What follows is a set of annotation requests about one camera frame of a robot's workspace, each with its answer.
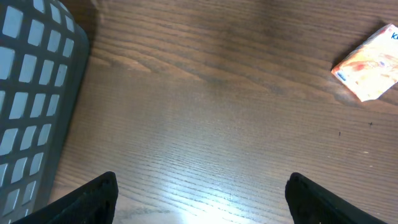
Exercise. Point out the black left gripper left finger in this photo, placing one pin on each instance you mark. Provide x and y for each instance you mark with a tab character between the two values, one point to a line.
92	203

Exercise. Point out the orange small box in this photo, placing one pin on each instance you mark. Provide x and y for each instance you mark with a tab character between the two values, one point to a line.
371	69

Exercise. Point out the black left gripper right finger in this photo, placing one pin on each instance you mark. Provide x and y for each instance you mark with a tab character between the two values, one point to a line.
311	203

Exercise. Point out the grey plastic mesh basket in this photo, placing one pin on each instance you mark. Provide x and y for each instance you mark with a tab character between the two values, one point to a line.
43	58

